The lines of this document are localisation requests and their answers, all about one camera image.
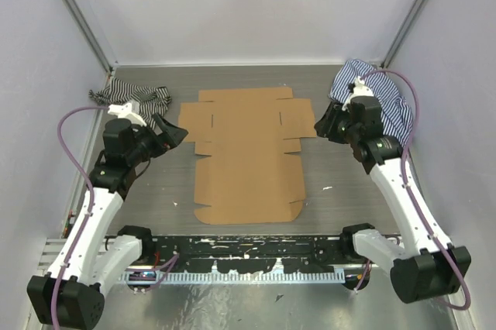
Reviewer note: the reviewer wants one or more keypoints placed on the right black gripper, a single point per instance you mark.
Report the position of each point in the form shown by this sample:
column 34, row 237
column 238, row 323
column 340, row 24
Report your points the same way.
column 326, row 126

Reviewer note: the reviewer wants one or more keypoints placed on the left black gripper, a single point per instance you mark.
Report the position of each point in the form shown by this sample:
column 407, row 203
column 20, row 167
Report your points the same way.
column 171, row 137

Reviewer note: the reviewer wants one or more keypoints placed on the brown cardboard box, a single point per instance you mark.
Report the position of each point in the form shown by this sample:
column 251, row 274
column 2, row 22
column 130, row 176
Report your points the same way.
column 249, row 170

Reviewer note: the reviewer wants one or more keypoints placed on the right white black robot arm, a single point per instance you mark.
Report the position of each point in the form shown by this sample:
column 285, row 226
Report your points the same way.
column 426, row 264

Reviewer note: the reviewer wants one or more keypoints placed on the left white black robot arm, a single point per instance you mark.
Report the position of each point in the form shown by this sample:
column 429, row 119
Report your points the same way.
column 72, row 292

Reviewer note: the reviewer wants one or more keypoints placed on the black white striped cloth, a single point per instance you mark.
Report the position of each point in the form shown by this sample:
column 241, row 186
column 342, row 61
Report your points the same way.
column 151, row 100

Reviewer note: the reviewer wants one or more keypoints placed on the blue white striped cloth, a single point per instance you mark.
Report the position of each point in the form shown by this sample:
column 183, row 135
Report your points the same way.
column 396, row 114

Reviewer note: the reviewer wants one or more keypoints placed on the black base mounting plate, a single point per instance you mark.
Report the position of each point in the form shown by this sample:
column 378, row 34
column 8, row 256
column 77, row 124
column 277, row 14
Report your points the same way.
column 249, row 253

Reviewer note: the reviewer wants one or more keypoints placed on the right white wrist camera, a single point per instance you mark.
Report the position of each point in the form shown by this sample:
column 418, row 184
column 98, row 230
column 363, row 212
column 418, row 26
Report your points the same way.
column 357, row 89

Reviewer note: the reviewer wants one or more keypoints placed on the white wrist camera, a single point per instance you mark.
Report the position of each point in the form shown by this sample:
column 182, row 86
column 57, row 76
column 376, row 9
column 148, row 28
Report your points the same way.
column 357, row 89
column 130, row 111

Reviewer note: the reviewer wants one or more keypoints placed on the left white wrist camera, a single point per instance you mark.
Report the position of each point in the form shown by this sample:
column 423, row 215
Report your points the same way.
column 130, row 111

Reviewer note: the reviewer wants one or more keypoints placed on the slotted grey cable duct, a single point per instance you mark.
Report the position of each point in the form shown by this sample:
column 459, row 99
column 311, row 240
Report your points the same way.
column 274, row 277

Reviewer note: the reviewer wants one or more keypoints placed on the right aluminium frame post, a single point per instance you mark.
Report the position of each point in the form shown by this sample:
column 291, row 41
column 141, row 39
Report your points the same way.
column 402, row 33

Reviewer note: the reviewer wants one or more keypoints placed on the aluminium frame post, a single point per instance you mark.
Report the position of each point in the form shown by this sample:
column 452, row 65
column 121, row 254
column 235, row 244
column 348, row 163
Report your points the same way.
column 402, row 33
column 90, row 37

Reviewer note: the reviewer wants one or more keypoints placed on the left aluminium frame post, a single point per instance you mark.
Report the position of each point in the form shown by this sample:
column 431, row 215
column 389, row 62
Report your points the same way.
column 90, row 37

